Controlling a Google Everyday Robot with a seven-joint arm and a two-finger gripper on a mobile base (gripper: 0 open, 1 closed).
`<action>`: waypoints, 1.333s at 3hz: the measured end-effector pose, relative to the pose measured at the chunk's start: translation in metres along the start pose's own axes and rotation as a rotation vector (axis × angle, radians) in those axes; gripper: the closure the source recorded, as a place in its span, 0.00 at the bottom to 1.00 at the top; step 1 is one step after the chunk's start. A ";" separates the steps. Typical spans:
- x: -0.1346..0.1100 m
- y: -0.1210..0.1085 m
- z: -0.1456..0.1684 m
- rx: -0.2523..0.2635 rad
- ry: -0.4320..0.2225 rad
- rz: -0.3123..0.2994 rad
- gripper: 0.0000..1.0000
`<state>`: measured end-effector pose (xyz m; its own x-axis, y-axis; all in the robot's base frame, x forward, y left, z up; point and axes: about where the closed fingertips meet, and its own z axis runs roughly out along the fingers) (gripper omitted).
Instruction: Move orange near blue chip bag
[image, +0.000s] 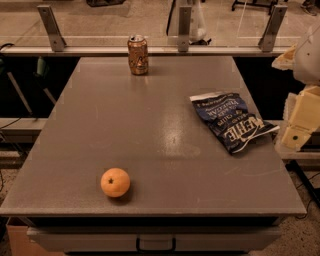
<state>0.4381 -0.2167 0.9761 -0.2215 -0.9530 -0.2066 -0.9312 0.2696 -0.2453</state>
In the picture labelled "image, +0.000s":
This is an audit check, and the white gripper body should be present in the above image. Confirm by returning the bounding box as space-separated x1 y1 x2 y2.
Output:
293 20 320 85

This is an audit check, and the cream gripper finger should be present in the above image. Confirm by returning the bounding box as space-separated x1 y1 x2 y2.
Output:
281 85 320 151
271 44 297 71

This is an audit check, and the orange fruit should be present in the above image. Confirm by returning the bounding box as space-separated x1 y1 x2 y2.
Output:
100 168 131 198

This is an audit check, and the blue kettle chip bag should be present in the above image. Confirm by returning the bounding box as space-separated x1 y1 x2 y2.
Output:
190 92 279 154

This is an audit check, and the gold soda can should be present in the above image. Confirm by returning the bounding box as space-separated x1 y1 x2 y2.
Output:
127 35 149 75

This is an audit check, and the glass barrier panel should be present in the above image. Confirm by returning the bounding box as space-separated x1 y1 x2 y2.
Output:
0 0 320 48

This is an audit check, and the grey table drawer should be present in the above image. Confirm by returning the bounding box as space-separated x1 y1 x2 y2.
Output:
27 226 281 253

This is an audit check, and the cardboard box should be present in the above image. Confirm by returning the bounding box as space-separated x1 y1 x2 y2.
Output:
6 217 64 256

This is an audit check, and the right metal bracket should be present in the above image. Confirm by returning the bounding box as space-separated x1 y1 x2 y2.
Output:
258 5 288 52

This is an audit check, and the metal bracket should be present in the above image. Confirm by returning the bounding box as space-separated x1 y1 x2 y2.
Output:
37 5 66 52
258 5 288 52
177 5 192 52

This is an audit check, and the middle metal bracket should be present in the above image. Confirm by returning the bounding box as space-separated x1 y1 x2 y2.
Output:
177 5 192 52

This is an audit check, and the black drawer handle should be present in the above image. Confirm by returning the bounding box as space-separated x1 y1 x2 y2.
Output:
135 237 176 253

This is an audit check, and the left metal bracket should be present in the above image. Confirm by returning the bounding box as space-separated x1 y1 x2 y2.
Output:
37 5 66 52

